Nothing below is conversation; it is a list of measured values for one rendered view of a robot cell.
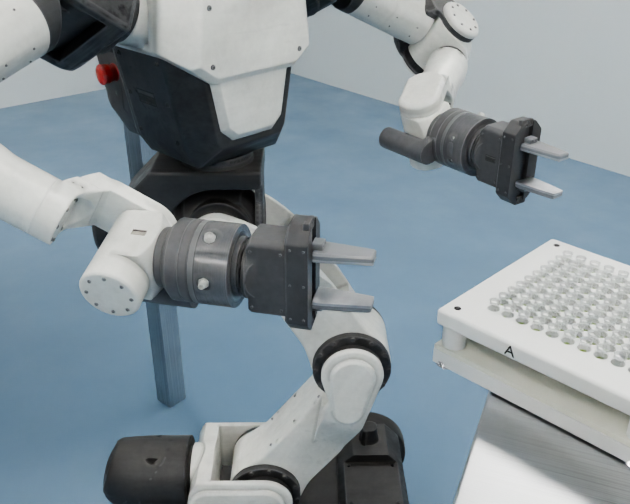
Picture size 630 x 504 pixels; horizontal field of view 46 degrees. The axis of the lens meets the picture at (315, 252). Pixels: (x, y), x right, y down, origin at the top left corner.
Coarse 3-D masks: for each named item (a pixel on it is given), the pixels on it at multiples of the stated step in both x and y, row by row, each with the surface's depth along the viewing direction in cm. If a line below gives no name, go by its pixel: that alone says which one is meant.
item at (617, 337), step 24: (576, 264) 88; (552, 288) 82; (576, 288) 83; (600, 288) 83; (624, 288) 82; (552, 312) 78; (576, 312) 78; (600, 312) 78; (624, 312) 78; (600, 336) 74; (624, 336) 74
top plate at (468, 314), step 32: (544, 256) 91; (480, 288) 84; (448, 320) 80; (480, 320) 78; (512, 320) 78; (576, 320) 78; (544, 352) 73; (576, 352) 73; (576, 384) 70; (608, 384) 69
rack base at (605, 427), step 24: (456, 360) 81; (480, 360) 80; (504, 360) 80; (480, 384) 79; (504, 384) 77; (528, 384) 76; (552, 384) 76; (528, 408) 76; (552, 408) 74; (576, 408) 73; (600, 408) 73; (576, 432) 72; (600, 432) 70; (624, 432) 70; (624, 456) 69
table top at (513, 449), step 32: (512, 416) 75; (480, 448) 71; (512, 448) 71; (544, 448) 71; (576, 448) 71; (480, 480) 68; (512, 480) 68; (544, 480) 68; (576, 480) 68; (608, 480) 68
